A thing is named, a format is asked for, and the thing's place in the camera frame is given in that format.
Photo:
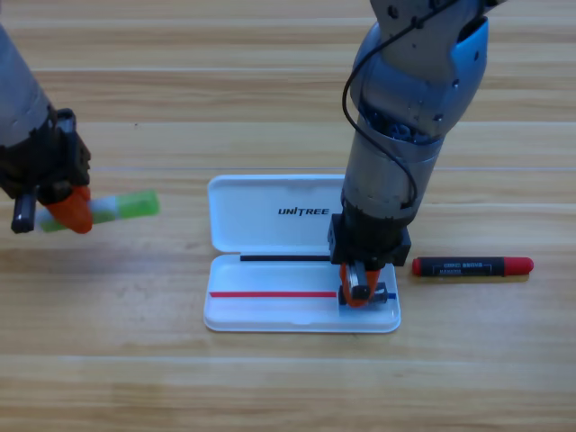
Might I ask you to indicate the black red marker pen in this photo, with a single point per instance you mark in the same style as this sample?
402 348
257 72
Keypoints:
468 266

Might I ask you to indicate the green white glue stick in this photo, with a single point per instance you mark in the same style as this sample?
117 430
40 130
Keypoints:
135 204

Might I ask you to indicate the black eraser white print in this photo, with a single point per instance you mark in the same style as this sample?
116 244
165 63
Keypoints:
381 292

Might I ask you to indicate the white Unitree pencil case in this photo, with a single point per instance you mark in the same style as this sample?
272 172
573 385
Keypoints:
270 310

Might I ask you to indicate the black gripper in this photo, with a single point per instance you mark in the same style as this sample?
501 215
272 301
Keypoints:
369 238
49 157

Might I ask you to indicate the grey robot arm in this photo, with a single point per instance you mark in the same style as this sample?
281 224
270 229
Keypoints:
18 99

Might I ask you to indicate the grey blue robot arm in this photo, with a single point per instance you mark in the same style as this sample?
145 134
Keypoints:
405 90

